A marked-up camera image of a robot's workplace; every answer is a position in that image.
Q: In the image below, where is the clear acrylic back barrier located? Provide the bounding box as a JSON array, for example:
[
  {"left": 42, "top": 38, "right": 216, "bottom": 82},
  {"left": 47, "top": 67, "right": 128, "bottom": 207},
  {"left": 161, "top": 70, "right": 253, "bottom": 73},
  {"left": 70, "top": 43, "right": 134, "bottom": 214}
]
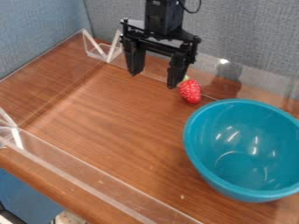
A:
[{"left": 112, "top": 49, "right": 299, "bottom": 130}]

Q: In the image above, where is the clear acrylic corner bracket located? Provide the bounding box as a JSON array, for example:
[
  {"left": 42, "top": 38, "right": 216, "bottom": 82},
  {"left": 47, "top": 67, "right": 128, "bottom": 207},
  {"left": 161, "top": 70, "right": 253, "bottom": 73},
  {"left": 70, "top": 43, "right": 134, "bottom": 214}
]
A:
[{"left": 81, "top": 29, "right": 122, "bottom": 63}]

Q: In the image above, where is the blue plastic bowl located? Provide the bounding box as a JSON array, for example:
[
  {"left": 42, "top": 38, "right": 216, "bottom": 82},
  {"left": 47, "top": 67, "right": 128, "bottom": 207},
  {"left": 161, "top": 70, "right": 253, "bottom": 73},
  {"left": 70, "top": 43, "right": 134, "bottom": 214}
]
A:
[{"left": 182, "top": 99, "right": 299, "bottom": 203}]

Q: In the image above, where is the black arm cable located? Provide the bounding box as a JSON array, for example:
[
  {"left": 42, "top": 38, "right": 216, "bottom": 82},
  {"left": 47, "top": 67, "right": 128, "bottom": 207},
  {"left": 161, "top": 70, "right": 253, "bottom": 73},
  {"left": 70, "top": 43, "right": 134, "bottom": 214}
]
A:
[{"left": 178, "top": 0, "right": 202, "bottom": 14}]

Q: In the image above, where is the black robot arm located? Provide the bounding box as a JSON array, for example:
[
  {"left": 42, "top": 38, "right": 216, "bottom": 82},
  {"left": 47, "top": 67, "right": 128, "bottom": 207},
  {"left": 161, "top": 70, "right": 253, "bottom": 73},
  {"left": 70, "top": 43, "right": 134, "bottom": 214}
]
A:
[{"left": 120, "top": 0, "right": 201, "bottom": 89}]

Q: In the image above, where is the clear acrylic front barrier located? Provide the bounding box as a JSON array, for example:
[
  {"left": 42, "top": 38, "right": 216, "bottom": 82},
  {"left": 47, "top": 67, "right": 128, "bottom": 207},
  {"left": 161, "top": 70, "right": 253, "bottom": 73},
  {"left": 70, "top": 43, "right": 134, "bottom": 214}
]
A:
[{"left": 0, "top": 108, "right": 202, "bottom": 224}]

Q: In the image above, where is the red strawberry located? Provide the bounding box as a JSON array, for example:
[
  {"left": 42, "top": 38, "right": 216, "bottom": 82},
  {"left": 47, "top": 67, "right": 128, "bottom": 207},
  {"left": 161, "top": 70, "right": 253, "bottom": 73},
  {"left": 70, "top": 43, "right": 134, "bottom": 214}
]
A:
[{"left": 178, "top": 76, "right": 201, "bottom": 104}]

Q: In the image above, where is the clear acrylic barrier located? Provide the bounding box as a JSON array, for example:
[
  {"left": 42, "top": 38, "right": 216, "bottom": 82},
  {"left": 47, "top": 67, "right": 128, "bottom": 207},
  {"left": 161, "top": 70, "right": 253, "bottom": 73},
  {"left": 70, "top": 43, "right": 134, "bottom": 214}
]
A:
[
  {"left": 0, "top": 108, "right": 202, "bottom": 224},
  {"left": 112, "top": 49, "right": 299, "bottom": 130}
]

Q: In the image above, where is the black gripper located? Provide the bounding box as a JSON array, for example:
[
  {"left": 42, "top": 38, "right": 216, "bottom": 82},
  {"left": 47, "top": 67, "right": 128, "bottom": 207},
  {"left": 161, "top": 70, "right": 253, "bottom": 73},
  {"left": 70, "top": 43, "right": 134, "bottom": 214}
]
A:
[{"left": 120, "top": 19, "right": 201, "bottom": 89}]

